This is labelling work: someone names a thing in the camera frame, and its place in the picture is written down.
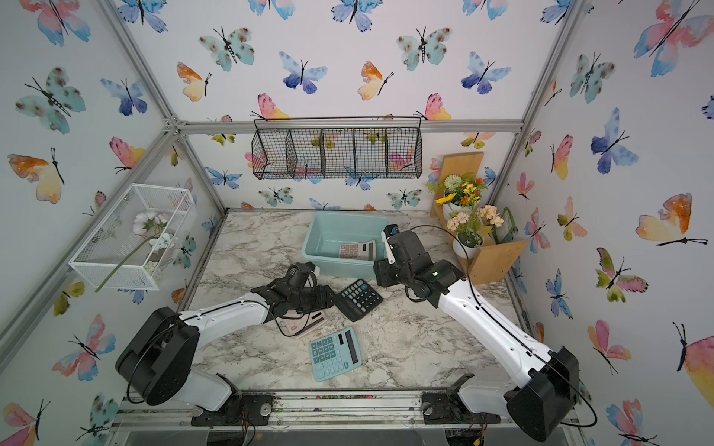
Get white pot pink flowers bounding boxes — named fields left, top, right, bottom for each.
left=446, top=206, right=505, bottom=259

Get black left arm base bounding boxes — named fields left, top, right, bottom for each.
left=191, top=391, right=274, bottom=427

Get wooden corner shelf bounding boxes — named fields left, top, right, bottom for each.
left=432, top=152, right=526, bottom=284

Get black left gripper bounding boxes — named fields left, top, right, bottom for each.
left=289, top=285, right=341, bottom=313

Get teal calculator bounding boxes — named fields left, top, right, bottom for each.
left=308, top=327, right=363, bottom=383

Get pink calculator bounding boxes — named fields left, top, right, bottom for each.
left=338, top=240, right=377, bottom=261
left=277, top=310, right=329, bottom=337

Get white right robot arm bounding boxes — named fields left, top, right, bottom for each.
left=374, top=225, right=580, bottom=442

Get black wire wall basket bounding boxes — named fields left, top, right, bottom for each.
left=247, top=115, right=423, bottom=180

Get black calculator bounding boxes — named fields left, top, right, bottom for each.
left=333, top=279, right=383, bottom=323

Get teal plastic storage box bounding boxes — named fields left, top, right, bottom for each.
left=301, top=211, right=392, bottom=281

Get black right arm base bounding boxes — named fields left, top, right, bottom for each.
left=420, top=374, right=501, bottom=425

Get pink artificial flower stem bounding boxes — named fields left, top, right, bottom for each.
left=95, top=211, right=173, bottom=293

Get white wire wall basket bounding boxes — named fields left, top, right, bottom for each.
left=69, top=183, right=197, bottom=291

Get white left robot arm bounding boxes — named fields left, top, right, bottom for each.
left=115, top=279, right=336, bottom=412

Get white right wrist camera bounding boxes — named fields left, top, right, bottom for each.
left=381, top=224, right=400, bottom=264

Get white pot yellow flowers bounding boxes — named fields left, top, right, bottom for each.
left=427, top=174, right=488, bottom=220

